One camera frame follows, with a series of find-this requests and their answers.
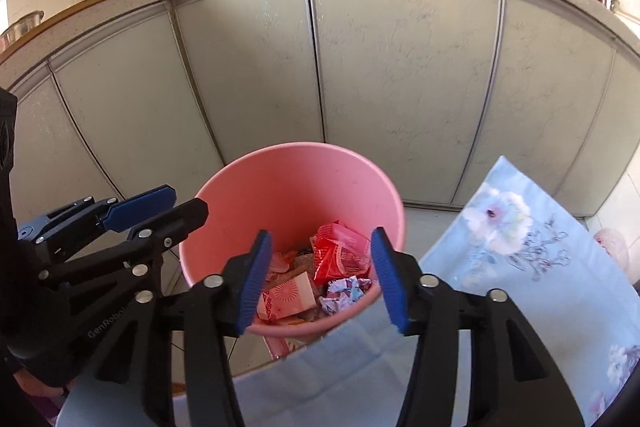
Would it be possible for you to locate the person's left hand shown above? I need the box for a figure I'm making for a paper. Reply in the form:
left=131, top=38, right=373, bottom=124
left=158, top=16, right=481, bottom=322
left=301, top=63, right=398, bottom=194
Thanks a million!
left=14, top=364, right=68, bottom=400

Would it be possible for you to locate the purple garment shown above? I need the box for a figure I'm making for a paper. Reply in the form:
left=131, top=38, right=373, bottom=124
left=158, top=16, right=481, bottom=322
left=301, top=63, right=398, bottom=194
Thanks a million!
left=44, top=397, right=68, bottom=427

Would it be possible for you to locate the grey cabinet door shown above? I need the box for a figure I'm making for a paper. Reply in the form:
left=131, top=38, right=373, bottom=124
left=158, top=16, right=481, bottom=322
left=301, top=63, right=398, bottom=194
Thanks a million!
left=306, top=0, right=505, bottom=208
left=51, top=13, right=224, bottom=202
left=171, top=0, right=327, bottom=168
left=454, top=0, right=617, bottom=210
left=0, top=74, right=123, bottom=228

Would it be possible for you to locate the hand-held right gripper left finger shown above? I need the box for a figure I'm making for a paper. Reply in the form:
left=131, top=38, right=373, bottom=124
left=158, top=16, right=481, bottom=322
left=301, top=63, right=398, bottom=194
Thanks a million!
left=92, top=229, right=273, bottom=427

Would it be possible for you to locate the white blue paper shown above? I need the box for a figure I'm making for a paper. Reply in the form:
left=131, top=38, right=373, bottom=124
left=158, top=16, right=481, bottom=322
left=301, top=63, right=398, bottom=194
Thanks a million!
left=320, top=276, right=373, bottom=318

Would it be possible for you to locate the pink paper packet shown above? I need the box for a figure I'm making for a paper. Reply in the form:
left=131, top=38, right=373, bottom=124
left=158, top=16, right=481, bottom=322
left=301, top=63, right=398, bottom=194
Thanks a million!
left=256, top=271, right=318, bottom=323

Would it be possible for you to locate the red snack packet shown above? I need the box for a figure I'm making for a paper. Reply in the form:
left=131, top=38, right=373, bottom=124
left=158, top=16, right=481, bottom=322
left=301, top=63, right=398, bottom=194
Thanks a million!
left=312, top=219, right=373, bottom=288

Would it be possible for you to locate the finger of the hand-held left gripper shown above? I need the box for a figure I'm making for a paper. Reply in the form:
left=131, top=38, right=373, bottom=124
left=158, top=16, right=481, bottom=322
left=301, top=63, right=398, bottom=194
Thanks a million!
left=17, top=186, right=178, bottom=254
left=37, top=198, right=208, bottom=294

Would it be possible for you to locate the white red candy wrapper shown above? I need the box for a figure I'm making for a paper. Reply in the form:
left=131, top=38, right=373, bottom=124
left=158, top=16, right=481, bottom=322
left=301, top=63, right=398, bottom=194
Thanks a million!
left=267, top=252, right=293, bottom=283

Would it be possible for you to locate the pink plastic bag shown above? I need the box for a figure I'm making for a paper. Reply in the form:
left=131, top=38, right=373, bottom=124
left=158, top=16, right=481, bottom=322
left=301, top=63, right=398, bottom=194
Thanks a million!
left=592, top=228, right=632, bottom=284

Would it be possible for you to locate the blue floral tablecloth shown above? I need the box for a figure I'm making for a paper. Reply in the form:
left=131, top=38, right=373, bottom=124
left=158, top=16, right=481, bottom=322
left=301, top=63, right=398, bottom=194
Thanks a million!
left=55, top=155, right=640, bottom=427

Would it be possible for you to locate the pink plastic bin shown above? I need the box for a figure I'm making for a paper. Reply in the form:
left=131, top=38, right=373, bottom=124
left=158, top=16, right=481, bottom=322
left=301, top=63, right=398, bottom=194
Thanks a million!
left=178, top=143, right=406, bottom=342

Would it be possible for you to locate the red patterned box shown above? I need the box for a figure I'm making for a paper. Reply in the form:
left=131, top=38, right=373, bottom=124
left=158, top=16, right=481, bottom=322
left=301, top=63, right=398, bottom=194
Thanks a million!
left=262, top=334, right=308, bottom=360

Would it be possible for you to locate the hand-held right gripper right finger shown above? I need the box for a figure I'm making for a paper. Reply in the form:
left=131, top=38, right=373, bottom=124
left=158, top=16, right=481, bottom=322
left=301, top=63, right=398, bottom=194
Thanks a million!
left=370, top=227, right=585, bottom=427

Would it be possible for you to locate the steel bowl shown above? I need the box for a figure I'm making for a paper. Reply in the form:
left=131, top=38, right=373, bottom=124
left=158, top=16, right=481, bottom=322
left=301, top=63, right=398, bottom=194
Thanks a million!
left=0, top=10, right=45, bottom=52

